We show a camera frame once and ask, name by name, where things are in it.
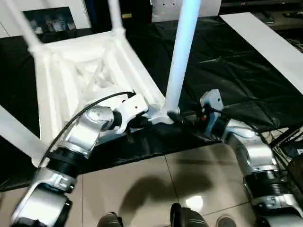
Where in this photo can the white plastic table leg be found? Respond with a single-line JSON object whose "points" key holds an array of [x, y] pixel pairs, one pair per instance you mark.
{"points": [[182, 54], [32, 35], [116, 16], [19, 132]]}

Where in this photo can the white plastic table top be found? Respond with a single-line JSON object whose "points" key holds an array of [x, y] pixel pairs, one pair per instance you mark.
{"points": [[82, 71]]}

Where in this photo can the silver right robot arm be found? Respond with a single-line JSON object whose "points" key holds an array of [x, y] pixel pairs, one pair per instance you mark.
{"points": [[253, 151]]}

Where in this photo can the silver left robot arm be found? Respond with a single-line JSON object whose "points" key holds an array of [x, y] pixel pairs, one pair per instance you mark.
{"points": [[82, 134]]}

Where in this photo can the white flat board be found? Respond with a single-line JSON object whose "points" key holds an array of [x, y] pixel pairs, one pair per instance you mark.
{"points": [[265, 47]]}

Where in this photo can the dark robot foot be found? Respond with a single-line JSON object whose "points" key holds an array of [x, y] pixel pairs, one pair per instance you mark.
{"points": [[110, 220], [189, 216]]}

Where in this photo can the grey cushion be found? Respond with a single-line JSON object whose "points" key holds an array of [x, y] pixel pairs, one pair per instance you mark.
{"points": [[165, 10]]}

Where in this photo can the brown wicker basket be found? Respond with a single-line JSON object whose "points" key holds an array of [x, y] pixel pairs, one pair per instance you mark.
{"points": [[296, 172]]}

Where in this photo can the black cabinet with gold label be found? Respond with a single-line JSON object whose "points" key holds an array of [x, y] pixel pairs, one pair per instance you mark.
{"points": [[137, 11]]}

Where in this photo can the white sideboard cabinet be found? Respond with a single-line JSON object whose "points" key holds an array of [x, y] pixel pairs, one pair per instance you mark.
{"points": [[80, 11]]}

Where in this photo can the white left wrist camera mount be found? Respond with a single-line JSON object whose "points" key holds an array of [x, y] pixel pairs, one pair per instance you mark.
{"points": [[132, 108]]}

